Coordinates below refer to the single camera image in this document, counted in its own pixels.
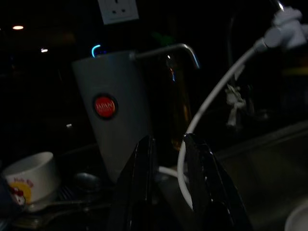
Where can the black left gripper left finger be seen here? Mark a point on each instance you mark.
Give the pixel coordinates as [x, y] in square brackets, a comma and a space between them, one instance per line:
[137, 187]

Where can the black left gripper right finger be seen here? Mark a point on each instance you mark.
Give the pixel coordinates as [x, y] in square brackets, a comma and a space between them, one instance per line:
[211, 192]

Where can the metal spoon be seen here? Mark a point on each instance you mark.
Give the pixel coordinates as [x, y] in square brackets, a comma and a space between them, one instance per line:
[86, 181]

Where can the stainless steel sink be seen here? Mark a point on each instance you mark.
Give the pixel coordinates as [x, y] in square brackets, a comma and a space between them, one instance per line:
[264, 168]

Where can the amber oil bottle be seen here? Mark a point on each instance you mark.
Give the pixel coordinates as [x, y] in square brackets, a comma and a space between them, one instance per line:
[180, 108]

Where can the white bowl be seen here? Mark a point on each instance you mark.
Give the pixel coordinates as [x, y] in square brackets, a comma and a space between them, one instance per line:
[298, 219]

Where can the white knotted cloth strip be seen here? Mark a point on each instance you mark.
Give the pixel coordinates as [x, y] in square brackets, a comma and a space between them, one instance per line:
[235, 103]

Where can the white printed mug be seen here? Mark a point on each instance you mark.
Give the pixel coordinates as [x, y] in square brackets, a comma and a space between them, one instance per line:
[36, 168]

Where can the grey canister red round logo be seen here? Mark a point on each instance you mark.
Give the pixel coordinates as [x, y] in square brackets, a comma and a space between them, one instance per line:
[115, 84]

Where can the chrome bent spout tube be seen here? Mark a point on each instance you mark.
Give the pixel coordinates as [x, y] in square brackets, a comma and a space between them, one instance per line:
[163, 49]

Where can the white faucet adaptor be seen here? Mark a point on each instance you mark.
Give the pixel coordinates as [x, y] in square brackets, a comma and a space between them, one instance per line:
[286, 31]

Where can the white wall socket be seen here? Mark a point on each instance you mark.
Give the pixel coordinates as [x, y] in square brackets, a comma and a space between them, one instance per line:
[118, 12]

